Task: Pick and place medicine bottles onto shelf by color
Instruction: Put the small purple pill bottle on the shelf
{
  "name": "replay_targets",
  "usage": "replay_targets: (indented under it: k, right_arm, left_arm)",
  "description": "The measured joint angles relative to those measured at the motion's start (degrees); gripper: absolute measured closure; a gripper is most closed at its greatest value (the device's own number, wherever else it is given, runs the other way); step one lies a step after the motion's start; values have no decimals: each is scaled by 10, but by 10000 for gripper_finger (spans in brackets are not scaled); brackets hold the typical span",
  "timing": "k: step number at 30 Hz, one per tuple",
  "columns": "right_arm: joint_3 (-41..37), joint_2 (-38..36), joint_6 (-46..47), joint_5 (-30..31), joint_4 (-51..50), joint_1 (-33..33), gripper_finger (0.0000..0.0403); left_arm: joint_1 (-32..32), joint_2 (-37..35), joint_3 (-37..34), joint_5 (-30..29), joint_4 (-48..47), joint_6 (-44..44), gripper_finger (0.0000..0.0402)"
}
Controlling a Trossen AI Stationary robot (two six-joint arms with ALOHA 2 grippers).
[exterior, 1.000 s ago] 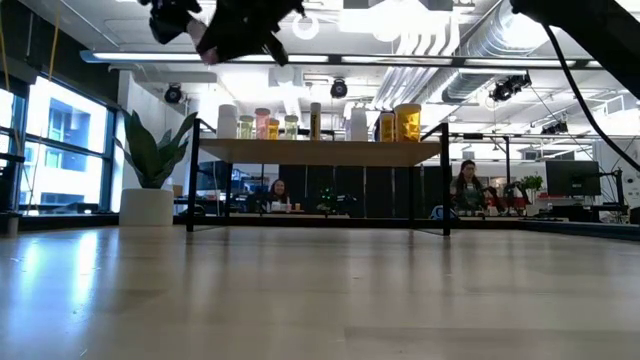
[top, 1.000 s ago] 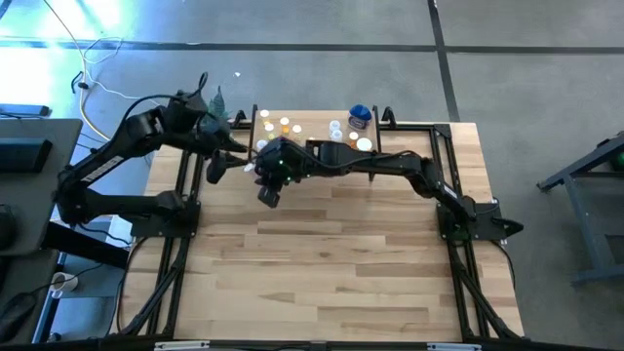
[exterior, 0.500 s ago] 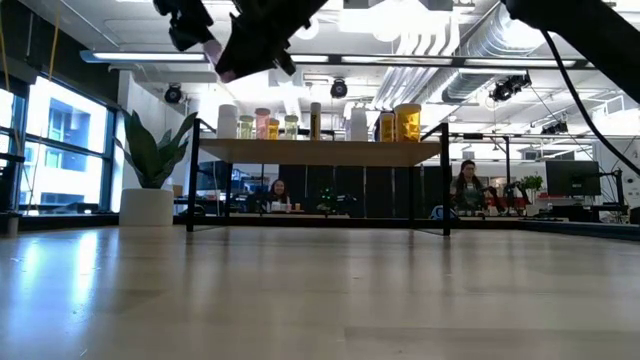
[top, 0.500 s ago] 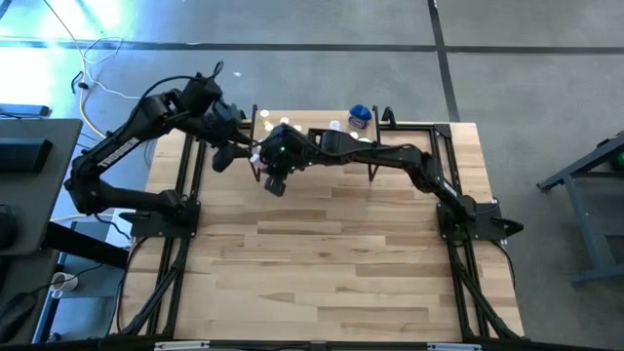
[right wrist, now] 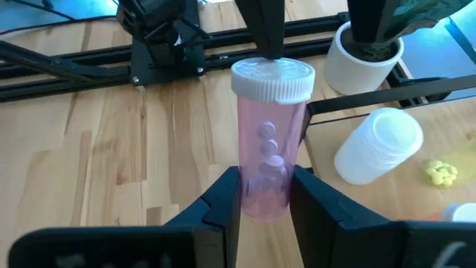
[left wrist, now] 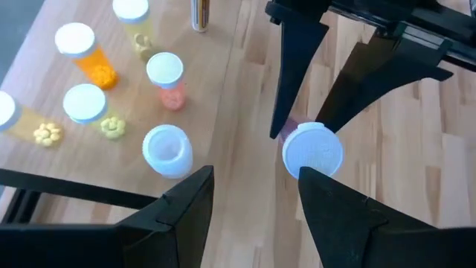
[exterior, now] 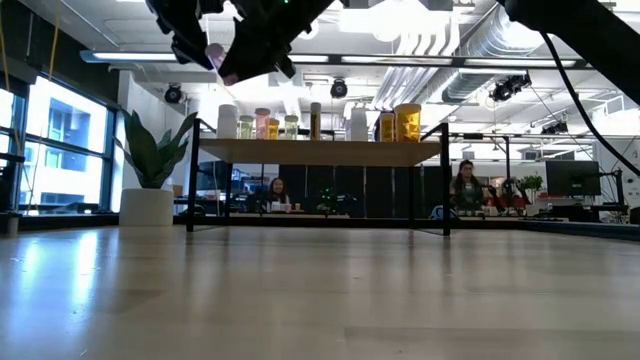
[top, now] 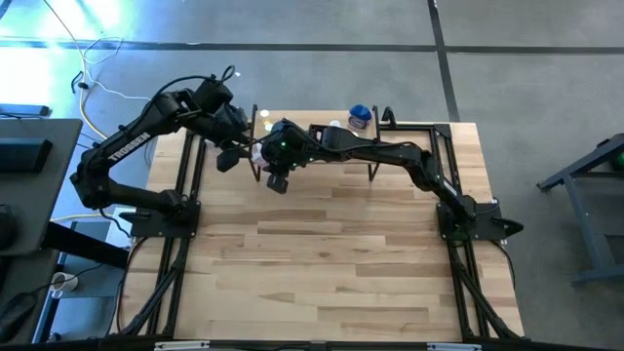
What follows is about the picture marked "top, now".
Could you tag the flat black device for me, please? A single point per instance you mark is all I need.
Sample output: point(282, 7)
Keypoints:
point(24, 110)

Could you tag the small green-yellow bottle white cap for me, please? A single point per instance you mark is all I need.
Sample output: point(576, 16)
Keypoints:
point(268, 127)

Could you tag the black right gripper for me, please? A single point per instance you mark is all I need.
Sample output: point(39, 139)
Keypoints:
point(290, 153)

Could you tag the white mug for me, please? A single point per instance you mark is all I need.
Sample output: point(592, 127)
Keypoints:
point(63, 282)

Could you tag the black box device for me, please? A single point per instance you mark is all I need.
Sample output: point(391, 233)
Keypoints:
point(24, 155)

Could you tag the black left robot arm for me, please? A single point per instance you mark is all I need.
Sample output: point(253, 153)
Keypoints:
point(127, 146)

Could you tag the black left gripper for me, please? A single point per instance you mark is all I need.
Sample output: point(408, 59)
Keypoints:
point(229, 124)

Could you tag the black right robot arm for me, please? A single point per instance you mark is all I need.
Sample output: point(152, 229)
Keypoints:
point(385, 151)

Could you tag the black aluminium rig frame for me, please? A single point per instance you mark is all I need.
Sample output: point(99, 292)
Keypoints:
point(453, 128)

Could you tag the black desk support beam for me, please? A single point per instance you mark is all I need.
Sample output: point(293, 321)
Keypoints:
point(83, 244)

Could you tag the clear jar blue lid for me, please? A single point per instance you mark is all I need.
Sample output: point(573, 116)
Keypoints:
point(360, 117)

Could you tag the wooden shelf black metal frame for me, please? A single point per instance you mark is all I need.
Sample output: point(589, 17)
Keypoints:
point(304, 116)

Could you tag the translucent white pill bottle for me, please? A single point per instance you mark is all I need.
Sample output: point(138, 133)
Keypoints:
point(335, 123)

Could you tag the small yellow bottle white cap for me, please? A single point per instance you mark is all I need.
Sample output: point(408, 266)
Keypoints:
point(264, 113)

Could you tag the black computer mouse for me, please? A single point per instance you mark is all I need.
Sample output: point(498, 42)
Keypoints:
point(14, 312)

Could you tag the dark blue metal stand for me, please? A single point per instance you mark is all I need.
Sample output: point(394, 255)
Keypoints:
point(582, 224)

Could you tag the silver metal bracket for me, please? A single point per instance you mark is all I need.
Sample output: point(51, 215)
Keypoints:
point(183, 345)
point(453, 346)

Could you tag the dark grey desk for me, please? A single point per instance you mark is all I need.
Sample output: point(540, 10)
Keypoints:
point(29, 195)
point(24, 273)

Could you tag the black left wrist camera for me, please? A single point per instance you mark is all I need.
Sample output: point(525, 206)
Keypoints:
point(227, 160)

